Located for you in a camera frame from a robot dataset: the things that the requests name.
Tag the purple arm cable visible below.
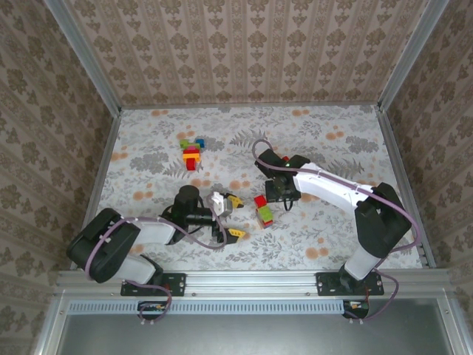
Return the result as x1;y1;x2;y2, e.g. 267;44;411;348
84;199;227;326
251;138;422;322

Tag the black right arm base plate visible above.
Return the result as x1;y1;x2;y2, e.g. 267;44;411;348
316;271;385;297

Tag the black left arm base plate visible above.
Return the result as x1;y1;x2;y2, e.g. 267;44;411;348
120;272;186;297

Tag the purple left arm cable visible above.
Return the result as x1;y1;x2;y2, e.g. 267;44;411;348
84;199;227;326

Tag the grey metal panel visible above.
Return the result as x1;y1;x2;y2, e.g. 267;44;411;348
55;297;461;355

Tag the thin aluminium back rail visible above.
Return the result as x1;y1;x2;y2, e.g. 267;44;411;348
118;100;381;111

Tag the aluminium mounting rail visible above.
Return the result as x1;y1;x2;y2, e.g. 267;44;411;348
55;268;454;297

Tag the aluminium side rail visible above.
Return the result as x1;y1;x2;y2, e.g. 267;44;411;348
376;106;437;269
72;110;123;271

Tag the grey slotted cable duct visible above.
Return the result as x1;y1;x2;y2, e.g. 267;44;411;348
68;298;344;316

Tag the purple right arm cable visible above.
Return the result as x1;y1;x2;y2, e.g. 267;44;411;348
251;138;422;322

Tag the aluminium corner post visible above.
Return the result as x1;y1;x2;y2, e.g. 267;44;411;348
43;0;123;116
377;0;450;112

